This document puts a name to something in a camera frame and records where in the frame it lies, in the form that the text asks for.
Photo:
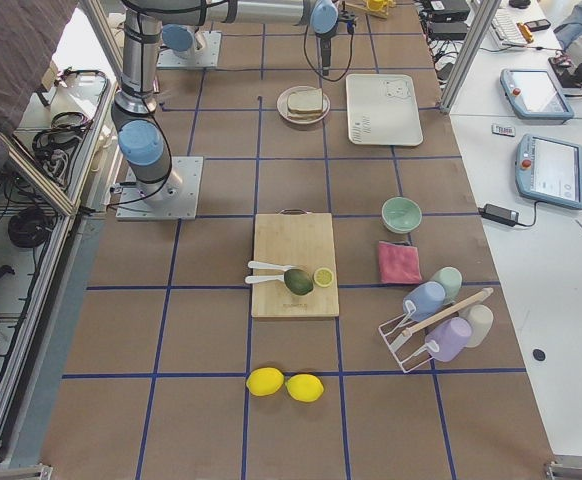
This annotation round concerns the bread slice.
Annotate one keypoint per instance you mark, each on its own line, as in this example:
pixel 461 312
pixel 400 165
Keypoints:
pixel 308 100
pixel 303 116

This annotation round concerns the white round plate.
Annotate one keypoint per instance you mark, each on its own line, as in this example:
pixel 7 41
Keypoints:
pixel 282 105

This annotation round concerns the yellow mug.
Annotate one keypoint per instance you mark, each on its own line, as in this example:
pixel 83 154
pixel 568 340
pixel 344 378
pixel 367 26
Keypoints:
pixel 378 8

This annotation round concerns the wooden dish rack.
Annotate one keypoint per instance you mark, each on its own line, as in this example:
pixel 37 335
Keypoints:
pixel 358 6

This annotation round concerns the cream bear tray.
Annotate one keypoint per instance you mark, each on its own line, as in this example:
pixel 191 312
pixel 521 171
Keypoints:
pixel 382 110

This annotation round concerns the light green bowl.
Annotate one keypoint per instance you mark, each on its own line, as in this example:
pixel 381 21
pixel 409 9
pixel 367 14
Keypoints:
pixel 401 215

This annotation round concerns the wooden cutting board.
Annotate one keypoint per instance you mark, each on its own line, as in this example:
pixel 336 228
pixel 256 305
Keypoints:
pixel 305 241

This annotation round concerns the upper teach pendant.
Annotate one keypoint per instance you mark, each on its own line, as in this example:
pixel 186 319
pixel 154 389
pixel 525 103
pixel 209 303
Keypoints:
pixel 535 96

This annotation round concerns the teach pendant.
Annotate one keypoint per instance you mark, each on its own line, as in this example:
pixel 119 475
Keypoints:
pixel 535 96
pixel 549 170

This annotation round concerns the white fork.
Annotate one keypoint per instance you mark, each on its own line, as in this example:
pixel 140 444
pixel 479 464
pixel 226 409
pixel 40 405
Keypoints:
pixel 258 265

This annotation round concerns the lemon half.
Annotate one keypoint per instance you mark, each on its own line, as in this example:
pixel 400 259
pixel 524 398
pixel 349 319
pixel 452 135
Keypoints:
pixel 323 277

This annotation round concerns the pink cloth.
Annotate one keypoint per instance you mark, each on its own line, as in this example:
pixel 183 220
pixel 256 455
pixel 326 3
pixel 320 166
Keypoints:
pixel 398 264

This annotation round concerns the avocado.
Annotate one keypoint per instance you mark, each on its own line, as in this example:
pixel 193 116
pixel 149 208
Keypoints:
pixel 298 281

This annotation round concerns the black power adapter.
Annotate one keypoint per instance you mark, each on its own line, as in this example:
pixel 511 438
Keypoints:
pixel 499 214

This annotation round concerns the white spoon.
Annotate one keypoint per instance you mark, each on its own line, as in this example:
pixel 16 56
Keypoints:
pixel 257 279

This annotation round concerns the lower teach pendant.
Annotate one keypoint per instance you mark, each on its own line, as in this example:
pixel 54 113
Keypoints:
pixel 549 170

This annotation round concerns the green cup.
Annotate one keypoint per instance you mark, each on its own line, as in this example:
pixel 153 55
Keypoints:
pixel 450 278

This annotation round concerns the blue cup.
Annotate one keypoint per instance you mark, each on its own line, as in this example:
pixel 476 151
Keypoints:
pixel 424 301

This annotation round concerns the beige cup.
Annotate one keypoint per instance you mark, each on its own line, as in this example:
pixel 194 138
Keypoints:
pixel 480 318

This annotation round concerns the purple cup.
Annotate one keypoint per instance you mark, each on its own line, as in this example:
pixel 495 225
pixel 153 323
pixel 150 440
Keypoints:
pixel 446 341

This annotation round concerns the left whole lemon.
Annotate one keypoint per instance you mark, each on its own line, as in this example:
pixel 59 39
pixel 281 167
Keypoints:
pixel 264 381

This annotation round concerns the whole lemon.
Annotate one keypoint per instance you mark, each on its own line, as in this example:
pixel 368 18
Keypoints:
pixel 264 381
pixel 306 388

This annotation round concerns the right whole lemon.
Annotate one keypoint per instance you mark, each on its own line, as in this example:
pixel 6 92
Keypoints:
pixel 306 388

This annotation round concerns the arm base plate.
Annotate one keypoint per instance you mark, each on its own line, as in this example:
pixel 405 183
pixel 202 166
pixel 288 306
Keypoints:
pixel 197 50
pixel 178 199

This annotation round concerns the aluminium frame post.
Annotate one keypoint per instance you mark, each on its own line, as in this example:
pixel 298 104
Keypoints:
pixel 477 31

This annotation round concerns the white wire cup rack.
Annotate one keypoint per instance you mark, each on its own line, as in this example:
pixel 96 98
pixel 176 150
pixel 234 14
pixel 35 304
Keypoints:
pixel 405 339

